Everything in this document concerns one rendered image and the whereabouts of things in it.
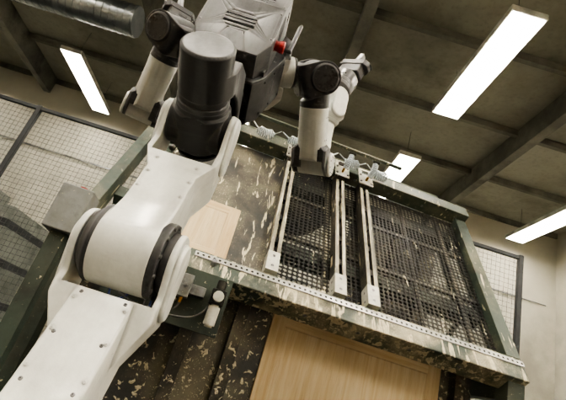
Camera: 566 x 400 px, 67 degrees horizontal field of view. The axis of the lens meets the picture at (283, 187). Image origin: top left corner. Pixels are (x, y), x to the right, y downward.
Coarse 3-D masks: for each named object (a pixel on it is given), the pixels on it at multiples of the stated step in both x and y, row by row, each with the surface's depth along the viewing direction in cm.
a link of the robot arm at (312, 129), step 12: (300, 108) 129; (300, 120) 130; (312, 120) 127; (324, 120) 128; (300, 132) 130; (312, 132) 128; (324, 132) 130; (300, 144) 131; (312, 144) 129; (324, 144) 131; (300, 156) 132; (312, 156) 130; (324, 156) 130; (324, 168) 132
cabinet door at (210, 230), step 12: (216, 204) 224; (192, 216) 210; (204, 216) 213; (216, 216) 217; (228, 216) 219; (192, 228) 204; (204, 228) 207; (216, 228) 210; (228, 228) 212; (192, 240) 198; (204, 240) 200; (216, 240) 203; (228, 240) 206; (216, 252) 197
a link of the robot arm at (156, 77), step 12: (156, 60) 126; (144, 72) 129; (156, 72) 127; (168, 72) 129; (144, 84) 129; (156, 84) 129; (168, 84) 132; (132, 96) 131; (144, 96) 130; (156, 96) 131; (120, 108) 135; (144, 108) 132; (156, 108) 133; (156, 120) 135
